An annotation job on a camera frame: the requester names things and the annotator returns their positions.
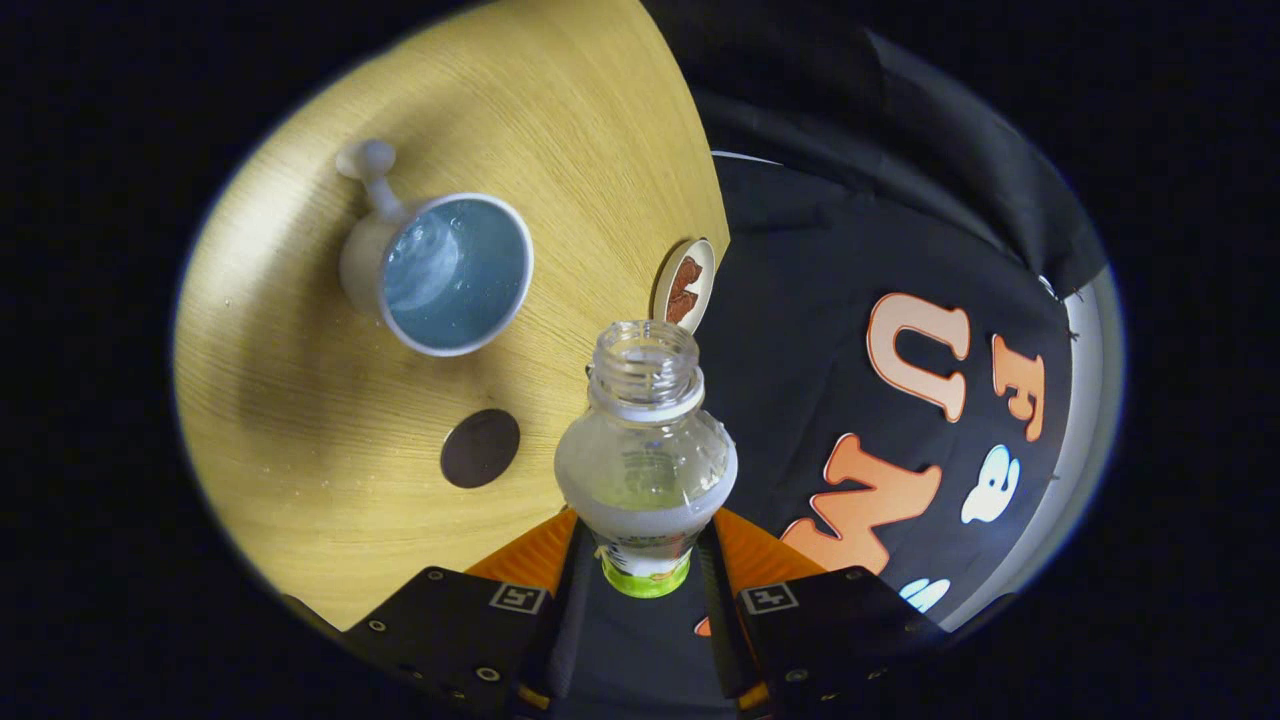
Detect dark round coaster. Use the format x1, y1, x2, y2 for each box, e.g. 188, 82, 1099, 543
440, 408, 522, 490

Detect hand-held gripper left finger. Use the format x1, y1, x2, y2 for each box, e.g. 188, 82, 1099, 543
285, 508, 596, 720

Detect brown food pieces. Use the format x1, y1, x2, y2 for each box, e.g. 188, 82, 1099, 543
666, 256, 704, 325

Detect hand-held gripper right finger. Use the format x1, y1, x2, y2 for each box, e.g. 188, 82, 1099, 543
695, 507, 951, 720

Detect white cup with blue inside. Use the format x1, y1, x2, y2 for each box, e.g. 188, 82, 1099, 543
335, 138, 535, 358

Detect wooden table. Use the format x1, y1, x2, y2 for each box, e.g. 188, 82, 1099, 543
172, 0, 731, 633

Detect clear plastic juice bottle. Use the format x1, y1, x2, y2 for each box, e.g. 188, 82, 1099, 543
554, 320, 739, 600

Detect small white round plate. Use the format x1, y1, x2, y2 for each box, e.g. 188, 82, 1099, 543
651, 237, 717, 336

